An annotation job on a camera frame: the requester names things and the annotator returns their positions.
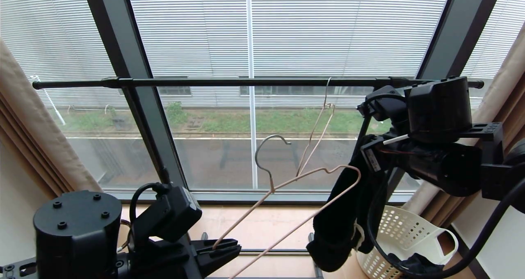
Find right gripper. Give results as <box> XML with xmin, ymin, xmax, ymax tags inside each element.
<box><xmin>360</xmin><ymin>135</ymin><xmax>483</xmax><ymax>198</ymax></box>

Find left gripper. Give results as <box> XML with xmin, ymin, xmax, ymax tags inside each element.
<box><xmin>119</xmin><ymin>234</ymin><xmax>242</xmax><ymax>279</ymax></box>

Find pink clothes hanger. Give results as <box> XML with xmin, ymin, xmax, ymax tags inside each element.
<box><xmin>296</xmin><ymin>77</ymin><xmax>336</xmax><ymax>177</ymax></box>
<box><xmin>211</xmin><ymin>135</ymin><xmax>362</xmax><ymax>279</ymax></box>

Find heap of clothes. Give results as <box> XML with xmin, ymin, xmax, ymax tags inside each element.
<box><xmin>388</xmin><ymin>252</ymin><xmax>445</xmax><ymax>277</ymax></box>

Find black shorts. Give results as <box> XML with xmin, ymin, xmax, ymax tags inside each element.
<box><xmin>306</xmin><ymin>133</ymin><xmax>400</xmax><ymax>272</ymax></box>

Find white laundry basket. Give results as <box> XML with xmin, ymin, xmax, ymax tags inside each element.
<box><xmin>356</xmin><ymin>205</ymin><xmax>459</xmax><ymax>279</ymax></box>

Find black clothes rack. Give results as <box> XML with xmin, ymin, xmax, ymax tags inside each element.
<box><xmin>32</xmin><ymin>76</ymin><xmax>484</xmax><ymax>279</ymax></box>

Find beige curtain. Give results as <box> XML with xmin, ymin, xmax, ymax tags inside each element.
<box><xmin>404</xmin><ymin>25</ymin><xmax>525</xmax><ymax>230</ymax></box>
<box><xmin>0</xmin><ymin>39</ymin><xmax>103</xmax><ymax>197</ymax></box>

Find window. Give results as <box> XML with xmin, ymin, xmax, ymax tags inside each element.
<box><xmin>0</xmin><ymin>0</ymin><xmax>525</xmax><ymax>204</ymax></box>

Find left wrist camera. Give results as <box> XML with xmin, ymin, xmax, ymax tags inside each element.
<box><xmin>130</xmin><ymin>184</ymin><xmax>203</xmax><ymax>243</ymax></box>

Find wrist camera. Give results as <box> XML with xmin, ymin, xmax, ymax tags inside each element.
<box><xmin>130</xmin><ymin>184</ymin><xmax>203</xmax><ymax>243</ymax></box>
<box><xmin>356</xmin><ymin>86</ymin><xmax>407</xmax><ymax>123</ymax></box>

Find black cable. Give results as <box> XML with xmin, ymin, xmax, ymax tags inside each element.
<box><xmin>129</xmin><ymin>182</ymin><xmax>171</xmax><ymax>230</ymax></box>
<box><xmin>366</xmin><ymin>176</ymin><xmax>525</xmax><ymax>279</ymax></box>

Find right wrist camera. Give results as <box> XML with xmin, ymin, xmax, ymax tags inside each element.
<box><xmin>356</xmin><ymin>86</ymin><xmax>407</xmax><ymax>123</ymax></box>

